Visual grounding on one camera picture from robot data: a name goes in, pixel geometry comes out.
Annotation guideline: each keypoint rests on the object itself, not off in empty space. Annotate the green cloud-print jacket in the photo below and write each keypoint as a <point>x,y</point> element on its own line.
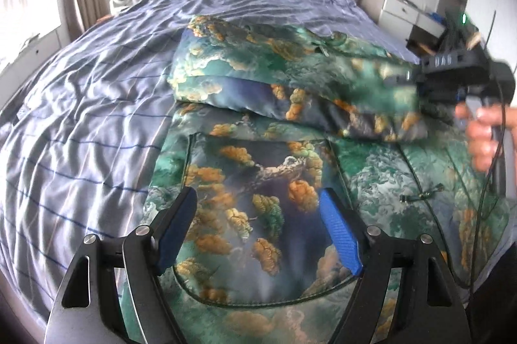
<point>258,174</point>

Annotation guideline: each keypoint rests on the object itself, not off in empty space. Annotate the blue checked duvet bed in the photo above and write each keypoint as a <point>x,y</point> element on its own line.
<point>80,125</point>

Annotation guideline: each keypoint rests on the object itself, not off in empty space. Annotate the person's right hand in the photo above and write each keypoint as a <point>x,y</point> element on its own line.
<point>480,138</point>

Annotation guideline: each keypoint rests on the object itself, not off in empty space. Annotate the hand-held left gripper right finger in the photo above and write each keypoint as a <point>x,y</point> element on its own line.
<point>339,231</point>

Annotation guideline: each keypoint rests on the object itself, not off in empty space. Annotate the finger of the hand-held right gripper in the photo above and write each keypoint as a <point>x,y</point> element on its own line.
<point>404,79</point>

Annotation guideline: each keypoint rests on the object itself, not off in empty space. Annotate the white window bench cabinet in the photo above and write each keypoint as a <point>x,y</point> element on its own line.
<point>32,61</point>

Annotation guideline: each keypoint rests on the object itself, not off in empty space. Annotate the white desk with drawers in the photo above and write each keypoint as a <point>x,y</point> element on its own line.
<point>400,10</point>

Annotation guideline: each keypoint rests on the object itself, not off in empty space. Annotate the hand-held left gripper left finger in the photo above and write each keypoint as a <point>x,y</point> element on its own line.
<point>175,231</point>

